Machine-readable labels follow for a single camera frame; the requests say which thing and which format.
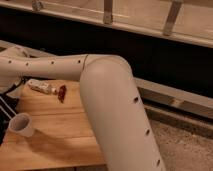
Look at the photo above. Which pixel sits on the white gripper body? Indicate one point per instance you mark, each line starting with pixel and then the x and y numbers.
pixel 8 84

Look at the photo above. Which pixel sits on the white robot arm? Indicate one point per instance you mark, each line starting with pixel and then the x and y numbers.
pixel 110 98

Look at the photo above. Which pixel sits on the dark red chili pepper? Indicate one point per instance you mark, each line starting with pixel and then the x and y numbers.
pixel 61 93

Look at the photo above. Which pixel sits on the black equipment with cables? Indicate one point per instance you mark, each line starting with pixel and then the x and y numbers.
pixel 10 92

